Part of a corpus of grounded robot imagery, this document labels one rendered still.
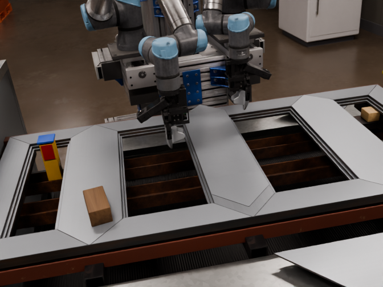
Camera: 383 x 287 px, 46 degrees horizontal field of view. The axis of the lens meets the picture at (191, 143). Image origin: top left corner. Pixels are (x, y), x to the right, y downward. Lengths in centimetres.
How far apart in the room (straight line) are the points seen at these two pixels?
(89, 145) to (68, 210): 40
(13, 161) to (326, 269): 112
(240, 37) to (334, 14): 390
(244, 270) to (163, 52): 65
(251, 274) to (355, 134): 70
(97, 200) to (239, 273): 44
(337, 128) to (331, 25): 385
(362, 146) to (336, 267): 54
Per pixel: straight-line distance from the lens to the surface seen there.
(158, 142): 199
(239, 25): 163
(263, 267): 124
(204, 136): 166
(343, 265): 121
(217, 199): 132
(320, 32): 545
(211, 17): 176
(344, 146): 160
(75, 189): 146
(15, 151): 179
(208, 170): 145
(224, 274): 122
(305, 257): 122
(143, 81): 199
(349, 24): 563
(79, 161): 161
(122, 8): 204
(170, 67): 136
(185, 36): 148
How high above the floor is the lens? 162
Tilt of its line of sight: 29 degrees down
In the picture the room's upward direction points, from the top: 5 degrees counter-clockwise
